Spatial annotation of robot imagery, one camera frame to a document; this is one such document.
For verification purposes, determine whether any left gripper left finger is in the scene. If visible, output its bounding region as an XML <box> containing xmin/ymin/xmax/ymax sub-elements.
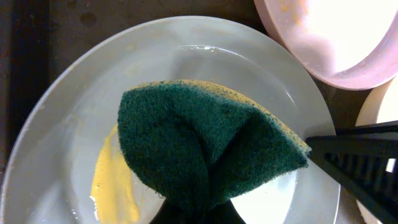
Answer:
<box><xmin>149</xmin><ymin>200</ymin><xmax>246</xmax><ymax>224</ymax></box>

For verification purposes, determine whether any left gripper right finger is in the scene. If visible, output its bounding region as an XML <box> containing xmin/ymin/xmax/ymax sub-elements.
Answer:
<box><xmin>305</xmin><ymin>121</ymin><xmax>397</xmax><ymax>223</ymax></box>

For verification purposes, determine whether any green and yellow sponge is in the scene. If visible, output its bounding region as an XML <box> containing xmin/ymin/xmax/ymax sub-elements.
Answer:
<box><xmin>118</xmin><ymin>80</ymin><xmax>311</xmax><ymax>214</ymax></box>

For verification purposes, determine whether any light grey plate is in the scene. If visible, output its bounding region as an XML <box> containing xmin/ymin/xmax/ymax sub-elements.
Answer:
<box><xmin>1</xmin><ymin>16</ymin><xmax>335</xmax><ymax>223</ymax></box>

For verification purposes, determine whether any pale pink plate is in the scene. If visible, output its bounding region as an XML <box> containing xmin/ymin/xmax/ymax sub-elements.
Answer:
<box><xmin>254</xmin><ymin>0</ymin><xmax>397</xmax><ymax>90</ymax></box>

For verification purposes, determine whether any cream white plate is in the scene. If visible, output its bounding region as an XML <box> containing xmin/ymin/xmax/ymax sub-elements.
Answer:
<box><xmin>356</xmin><ymin>77</ymin><xmax>397</xmax><ymax>224</ymax></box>

